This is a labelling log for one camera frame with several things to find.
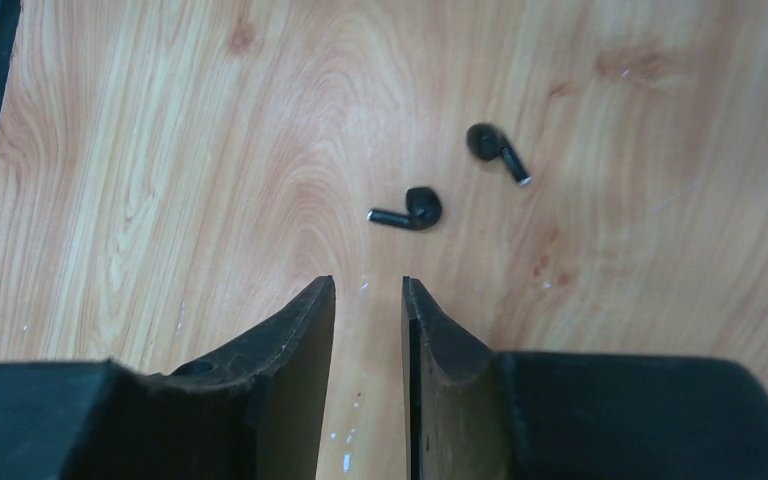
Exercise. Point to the black earbud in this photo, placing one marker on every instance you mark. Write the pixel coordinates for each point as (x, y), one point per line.
(424, 210)
(487, 142)

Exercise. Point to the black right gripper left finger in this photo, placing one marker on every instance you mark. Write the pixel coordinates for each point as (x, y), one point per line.
(252, 408)

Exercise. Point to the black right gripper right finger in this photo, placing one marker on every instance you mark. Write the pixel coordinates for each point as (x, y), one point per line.
(475, 413)

